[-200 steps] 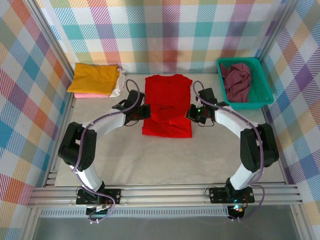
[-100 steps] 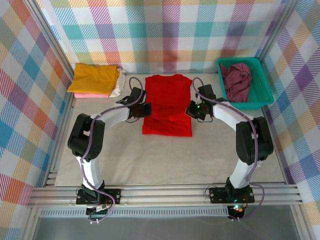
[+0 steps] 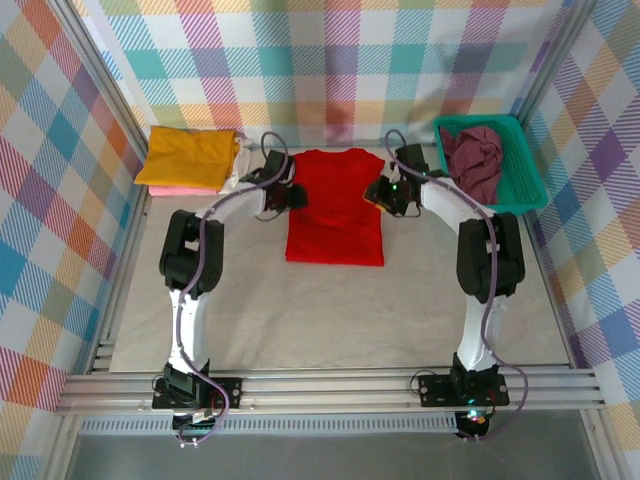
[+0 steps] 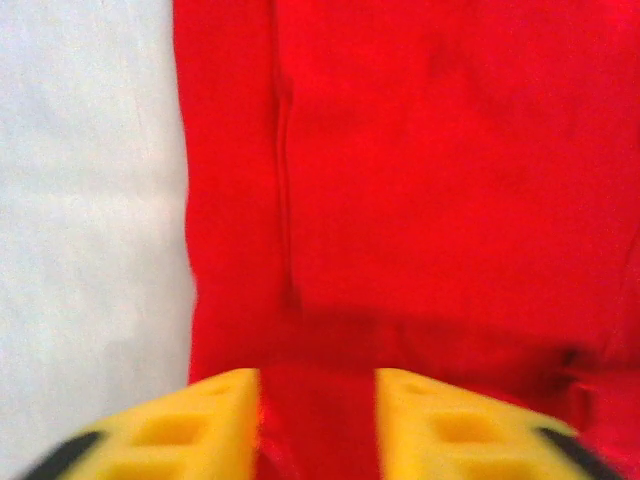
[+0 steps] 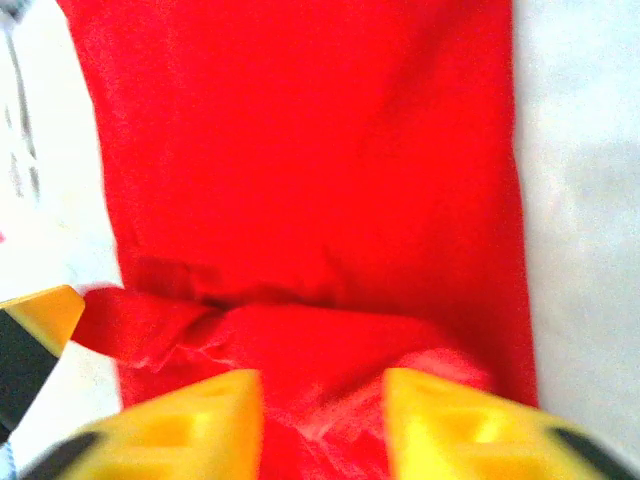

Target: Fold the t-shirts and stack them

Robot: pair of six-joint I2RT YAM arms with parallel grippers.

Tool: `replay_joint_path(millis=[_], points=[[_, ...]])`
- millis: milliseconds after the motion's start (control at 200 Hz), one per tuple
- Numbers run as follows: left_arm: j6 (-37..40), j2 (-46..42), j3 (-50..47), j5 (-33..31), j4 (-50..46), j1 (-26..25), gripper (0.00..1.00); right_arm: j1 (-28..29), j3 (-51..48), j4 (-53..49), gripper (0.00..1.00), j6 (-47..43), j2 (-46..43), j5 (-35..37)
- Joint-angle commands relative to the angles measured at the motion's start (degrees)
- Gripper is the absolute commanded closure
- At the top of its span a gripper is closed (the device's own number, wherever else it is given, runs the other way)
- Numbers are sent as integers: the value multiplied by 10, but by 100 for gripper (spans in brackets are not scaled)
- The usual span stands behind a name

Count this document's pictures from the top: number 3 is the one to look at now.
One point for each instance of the red t-shirt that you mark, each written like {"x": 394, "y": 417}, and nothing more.
{"x": 332, "y": 230}

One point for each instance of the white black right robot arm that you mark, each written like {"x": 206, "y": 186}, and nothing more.
{"x": 475, "y": 330}

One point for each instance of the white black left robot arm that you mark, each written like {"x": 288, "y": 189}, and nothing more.
{"x": 187, "y": 325}

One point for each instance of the white folded t-shirt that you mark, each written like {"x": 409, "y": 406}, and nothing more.
{"x": 240, "y": 165}

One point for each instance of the maroon t-shirt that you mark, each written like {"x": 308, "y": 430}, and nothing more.
{"x": 475, "y": 160}

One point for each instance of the yellow folded t-shirt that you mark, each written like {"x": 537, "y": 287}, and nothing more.
{"x": 180, "y": 157}

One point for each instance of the pink folded t-shirt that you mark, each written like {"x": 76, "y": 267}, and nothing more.
{"x": 170, "y": 191}

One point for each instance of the teal plastic basket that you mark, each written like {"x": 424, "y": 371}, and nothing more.
{"x": 520, "y": 170}

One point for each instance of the small circuit board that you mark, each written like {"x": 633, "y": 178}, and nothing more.
{"x": 202, "y": 415}
{"x": 475, "y": 417}

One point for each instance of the aluminium front frame rail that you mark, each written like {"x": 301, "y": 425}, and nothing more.
{"x": 325, "y": 390}

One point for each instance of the aluminium frame post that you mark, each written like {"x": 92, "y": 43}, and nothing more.
{"x": 110, "y": 75}
{"x": 551, "y": 60}

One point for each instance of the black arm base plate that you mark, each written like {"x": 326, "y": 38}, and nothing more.
{"x": 235, "y": 392}
{"x": 435, "y": 390}

